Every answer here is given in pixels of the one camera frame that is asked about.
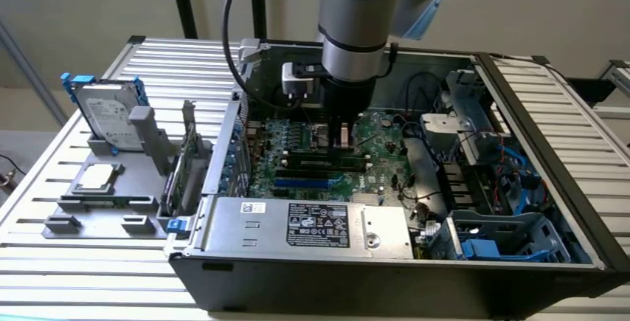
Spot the CPU socket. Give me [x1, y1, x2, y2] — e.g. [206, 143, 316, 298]
[298, 121, 341, 151]

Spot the blue grey disk bay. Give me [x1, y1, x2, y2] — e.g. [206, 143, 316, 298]
[426, 209, 579, 263]

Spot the silver hard disk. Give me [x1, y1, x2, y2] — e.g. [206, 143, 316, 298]
[74, 80, 141, 152]

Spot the silver power supply unit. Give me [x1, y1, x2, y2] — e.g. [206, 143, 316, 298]
[198, 196, 416, 261]

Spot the black RAM slot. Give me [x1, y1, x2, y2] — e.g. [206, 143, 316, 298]
[273, 168, 349, 181]

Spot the silver metal drive cage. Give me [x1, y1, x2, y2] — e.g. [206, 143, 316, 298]
[421, 69, 514, 162]

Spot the silver CPU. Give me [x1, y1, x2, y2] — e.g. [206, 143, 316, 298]
[81, 163, 123, 191]

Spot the black wire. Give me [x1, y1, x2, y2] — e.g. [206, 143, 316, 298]
[404, 72, 445, 116]

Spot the small silver chipset heatsink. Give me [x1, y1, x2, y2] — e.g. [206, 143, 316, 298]
[352, 191, 386, 204]

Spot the thin black cable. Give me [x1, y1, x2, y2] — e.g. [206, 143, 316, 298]
[489, 52, 595, 110]

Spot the green RAM stick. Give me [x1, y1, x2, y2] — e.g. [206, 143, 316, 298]
[58, 196, 157, 205]

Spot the black open PC case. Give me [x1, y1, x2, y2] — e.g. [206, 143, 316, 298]
[165, 38, 630, 314]

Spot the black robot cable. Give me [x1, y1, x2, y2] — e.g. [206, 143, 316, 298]
[222, 0, 308, 111]

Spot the blue wire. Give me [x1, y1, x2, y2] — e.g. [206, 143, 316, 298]
[494, 143, 549, 219]

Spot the black metal post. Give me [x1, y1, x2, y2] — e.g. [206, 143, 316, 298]
[167, 0, 199, 40]
[248, 0, 270, 41]

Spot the blue disk carrier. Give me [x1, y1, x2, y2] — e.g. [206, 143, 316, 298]
[59, 72, 150, 156]

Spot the aluminium frame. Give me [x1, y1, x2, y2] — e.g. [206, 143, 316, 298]
[592, 58, 630, 120]

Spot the green graphics card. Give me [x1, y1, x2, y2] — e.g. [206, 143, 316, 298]
[159, 99, 199, 218]

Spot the green motherboard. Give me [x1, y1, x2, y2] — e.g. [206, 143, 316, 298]
[245, 108, 448, 228]

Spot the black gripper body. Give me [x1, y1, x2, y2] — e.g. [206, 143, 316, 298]
[321, 75, 378, 123]

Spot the grey case latch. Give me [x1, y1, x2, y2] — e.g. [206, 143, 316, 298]
[238, 38, 273, 66]

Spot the blue expansion slot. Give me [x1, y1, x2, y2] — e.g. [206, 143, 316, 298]
[273, 176, 348, 190]

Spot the blue case latch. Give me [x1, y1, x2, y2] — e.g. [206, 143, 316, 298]
[167, 216, 190, 235]

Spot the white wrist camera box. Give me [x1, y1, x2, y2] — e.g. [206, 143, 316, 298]
[280, 61, 328, 98]

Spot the grey parts rack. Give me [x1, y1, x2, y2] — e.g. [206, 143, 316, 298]
[43, 106, 217, 241]

